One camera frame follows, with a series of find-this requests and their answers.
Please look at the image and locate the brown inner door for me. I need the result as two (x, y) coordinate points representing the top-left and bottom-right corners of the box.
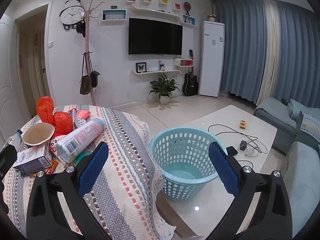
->
(19, 30), (48, 118)

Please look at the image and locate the striped woven tablecloth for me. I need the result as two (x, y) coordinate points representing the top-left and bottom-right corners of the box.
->
(2, 104), (177, 240)

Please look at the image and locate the orange plastic bag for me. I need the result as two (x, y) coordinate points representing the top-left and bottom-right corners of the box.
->
(54, 112), (74, 135)
(37, 96), (55, 127)

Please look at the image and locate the brown hanging bag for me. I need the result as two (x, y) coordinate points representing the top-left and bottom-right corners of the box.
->
(80, 75), (91, 95)

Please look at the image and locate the white milk carton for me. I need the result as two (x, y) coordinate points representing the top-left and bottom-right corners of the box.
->
(12, 144), (53, 174)

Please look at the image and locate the white door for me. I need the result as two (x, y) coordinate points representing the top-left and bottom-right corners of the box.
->
(0, 21), (28, 135)

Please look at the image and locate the black hanging bag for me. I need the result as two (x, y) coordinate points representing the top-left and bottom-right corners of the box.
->
(90, 70), (100, 88)

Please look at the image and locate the white pink spray can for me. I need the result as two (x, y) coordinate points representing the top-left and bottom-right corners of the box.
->
(55, 118), (107, 163)

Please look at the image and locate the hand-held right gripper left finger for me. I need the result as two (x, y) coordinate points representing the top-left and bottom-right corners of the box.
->
(26, 141), (110, 240)

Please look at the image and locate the red white drawer shelf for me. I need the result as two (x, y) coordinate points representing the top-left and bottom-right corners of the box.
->
(173, 58), (194, 68)

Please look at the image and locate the red snack wrapper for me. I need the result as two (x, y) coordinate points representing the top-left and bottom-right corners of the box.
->
(37, 161), (59, 175)

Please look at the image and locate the green round lid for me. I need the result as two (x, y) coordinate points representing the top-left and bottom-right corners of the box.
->
(75, 152), (88, 164)

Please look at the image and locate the panda print snack packet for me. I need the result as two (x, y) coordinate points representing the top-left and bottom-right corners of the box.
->
(49, 135), (65, 155)

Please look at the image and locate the wall-mounted black television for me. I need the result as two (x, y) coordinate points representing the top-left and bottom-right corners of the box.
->
(128, 17), (183, 56)

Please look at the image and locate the polka dot wrapper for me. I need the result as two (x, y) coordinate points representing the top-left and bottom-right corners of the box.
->
(72, 116), (88, 128)

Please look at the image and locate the clear plastic bottle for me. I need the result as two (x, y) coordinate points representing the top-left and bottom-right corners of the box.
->
(10, 129), (24, 143)

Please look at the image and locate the white box shelf with picture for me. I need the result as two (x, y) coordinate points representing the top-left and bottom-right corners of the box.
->
(182, 14), (195, 28)

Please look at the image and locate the curved white wall shelf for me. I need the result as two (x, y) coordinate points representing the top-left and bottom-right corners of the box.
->
(130, 4), (182, 23)

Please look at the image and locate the striped pillow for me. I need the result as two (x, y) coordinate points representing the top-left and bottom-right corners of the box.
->
(300, 112), (320, 137)

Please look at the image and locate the blue beige curtain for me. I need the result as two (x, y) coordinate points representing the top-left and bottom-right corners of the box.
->
(215, 0), (320, 110)

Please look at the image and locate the blue white box shelf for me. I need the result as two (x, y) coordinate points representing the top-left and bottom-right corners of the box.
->
(102, 9), (127, 22)

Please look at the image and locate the black acoustic guitar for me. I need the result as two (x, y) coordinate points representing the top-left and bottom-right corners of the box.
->
(182, 49), (199, 97)

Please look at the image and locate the pink coat rack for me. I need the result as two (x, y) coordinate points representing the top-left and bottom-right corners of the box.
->
(81, 0), (104, 105)

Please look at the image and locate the potted green plant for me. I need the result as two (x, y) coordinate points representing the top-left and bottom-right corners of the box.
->
(149, 74), (180, 105)

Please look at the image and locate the light blue plastic basket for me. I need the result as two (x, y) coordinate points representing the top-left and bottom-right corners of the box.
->
(149, 127), (228, 201)

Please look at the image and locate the white standing air conditioner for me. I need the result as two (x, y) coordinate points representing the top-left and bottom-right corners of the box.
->
(199, 20), (225, 98)

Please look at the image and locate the black cable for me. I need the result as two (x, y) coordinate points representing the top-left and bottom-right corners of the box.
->
(208, 124), (268, 155)

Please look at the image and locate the long white wall shelf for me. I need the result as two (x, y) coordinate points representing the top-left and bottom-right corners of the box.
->
(130, 69), (182, 75)

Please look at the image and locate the teal cushion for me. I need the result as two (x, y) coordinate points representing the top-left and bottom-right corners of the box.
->
(287, 99), (320, 120)

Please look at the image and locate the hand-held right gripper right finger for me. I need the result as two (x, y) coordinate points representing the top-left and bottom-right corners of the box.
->
(208, 141), (293, 240)

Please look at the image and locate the paper bowl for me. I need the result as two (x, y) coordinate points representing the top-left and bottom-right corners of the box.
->
(22, 123), (55, 147)

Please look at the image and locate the grey blue sofa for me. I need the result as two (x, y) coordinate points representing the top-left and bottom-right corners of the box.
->
(254, 97), (320, 235)

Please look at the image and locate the panda wall clock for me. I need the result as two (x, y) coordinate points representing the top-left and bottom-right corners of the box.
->
(60, 0), (85, 30)

